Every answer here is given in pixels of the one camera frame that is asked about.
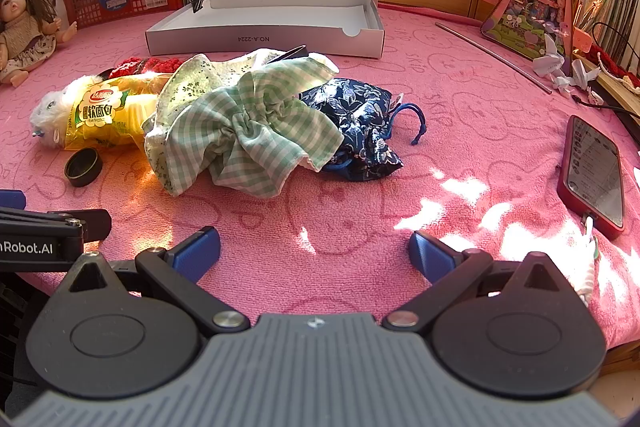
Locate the black round lid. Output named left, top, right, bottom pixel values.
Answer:
left=63, top=148, right=103, bottom=188

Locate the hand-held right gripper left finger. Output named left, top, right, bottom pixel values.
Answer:
left=50, top=227, right=251, bottom=334

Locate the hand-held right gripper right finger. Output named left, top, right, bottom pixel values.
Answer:
left=382, top=231, right=583, bottom=334

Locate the white paper origami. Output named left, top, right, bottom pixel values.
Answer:
left=532, top=34, right=606, bottom=100

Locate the brown haired baby doll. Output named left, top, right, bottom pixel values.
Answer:
left=0, top=0, right=78, bottom=88

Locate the white fluffy plush toy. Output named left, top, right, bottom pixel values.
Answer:
left=29, top=77, right=108, bottom=142

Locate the yellow bread packet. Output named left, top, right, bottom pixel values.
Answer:
left=65, top=74, right=173, bottom=150

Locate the black cable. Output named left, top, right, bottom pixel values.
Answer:
left=570, top=22, right=640, bottom=114

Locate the red knitted trim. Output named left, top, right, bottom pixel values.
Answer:
left=587, top=47, right=640, bottom=94

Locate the smartphone in red case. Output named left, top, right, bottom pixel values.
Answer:
left=556, top=114, right=627, bottom=240

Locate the red crocheted piece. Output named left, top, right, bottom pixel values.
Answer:
left=107, top=56, right=186, bottom=80

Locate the dark blue patterned scrunchie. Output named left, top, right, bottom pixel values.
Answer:
left=299, top=78, right=428, bottom=182

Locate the pink rabbit print towel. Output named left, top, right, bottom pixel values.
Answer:
left=0, top=2, right=640, bottom=358

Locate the green gingham floral scrunchie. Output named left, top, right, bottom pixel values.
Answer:
left=141, top=48, right=346, bottom=200

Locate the white braided cable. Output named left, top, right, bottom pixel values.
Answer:
left=575, top=214, right=601, bottom=308

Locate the thin metal rod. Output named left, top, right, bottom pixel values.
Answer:
left=434, top=22, right=553, bottom=95

